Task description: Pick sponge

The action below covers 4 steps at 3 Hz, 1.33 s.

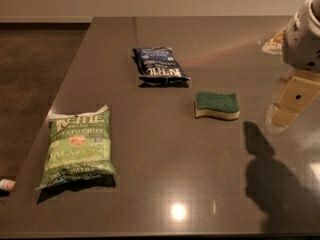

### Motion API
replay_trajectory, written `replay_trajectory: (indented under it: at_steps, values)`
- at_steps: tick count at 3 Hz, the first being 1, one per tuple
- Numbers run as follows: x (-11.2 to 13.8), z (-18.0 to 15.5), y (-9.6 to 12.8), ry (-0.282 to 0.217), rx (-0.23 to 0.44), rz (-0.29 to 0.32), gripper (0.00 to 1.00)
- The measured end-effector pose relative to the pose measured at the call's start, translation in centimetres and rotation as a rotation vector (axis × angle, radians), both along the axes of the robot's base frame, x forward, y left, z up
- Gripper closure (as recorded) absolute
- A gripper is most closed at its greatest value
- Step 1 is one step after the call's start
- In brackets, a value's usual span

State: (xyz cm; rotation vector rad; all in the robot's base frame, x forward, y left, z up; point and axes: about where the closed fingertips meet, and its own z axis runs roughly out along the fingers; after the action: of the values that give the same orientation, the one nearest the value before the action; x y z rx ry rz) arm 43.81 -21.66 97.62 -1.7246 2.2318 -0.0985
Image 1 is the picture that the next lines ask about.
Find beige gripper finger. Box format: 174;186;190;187
269;71;320;128

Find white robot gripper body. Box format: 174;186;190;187
282;0;320;71

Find green yellow sponge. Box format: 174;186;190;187
194;91;240;121

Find blue chips bag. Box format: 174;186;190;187
133;47;189;85

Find green jalapeno chips bag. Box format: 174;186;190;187
37;105;116;190

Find white object at floor edge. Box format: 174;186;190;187
0;179;15;192

